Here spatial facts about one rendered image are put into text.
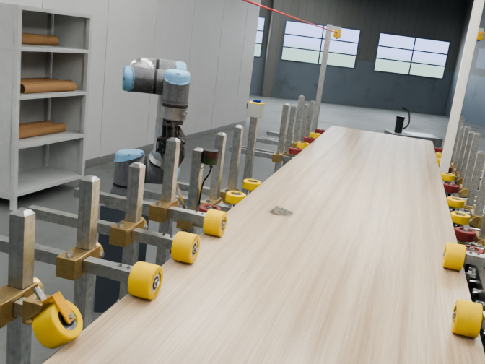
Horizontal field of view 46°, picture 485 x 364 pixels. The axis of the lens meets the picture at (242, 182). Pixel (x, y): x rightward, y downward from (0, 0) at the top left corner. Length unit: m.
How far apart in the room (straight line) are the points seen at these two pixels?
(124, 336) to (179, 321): 0.14
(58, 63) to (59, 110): 0.41
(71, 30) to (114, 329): 4.35
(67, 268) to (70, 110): 4.11
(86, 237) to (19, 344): 0.29
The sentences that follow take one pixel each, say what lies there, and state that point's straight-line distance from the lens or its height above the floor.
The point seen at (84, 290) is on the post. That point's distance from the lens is 1.49.
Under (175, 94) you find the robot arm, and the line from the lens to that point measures 1.97.
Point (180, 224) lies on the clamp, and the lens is 2.07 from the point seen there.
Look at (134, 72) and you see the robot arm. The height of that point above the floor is 1.35.
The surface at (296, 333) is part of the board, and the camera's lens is 1.30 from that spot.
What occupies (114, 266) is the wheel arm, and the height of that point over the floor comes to 0.96.
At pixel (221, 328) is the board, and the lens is 1.27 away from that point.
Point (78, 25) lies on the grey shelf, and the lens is 5.36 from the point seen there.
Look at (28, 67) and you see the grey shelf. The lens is 5.36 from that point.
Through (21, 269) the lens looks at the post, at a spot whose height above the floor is 1.01.
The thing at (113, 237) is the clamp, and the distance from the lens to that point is 1.61.
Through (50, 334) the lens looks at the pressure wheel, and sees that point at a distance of 1.17.
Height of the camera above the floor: 1.51
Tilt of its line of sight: 14 degrees down
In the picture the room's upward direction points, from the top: 7 degrees clockwise
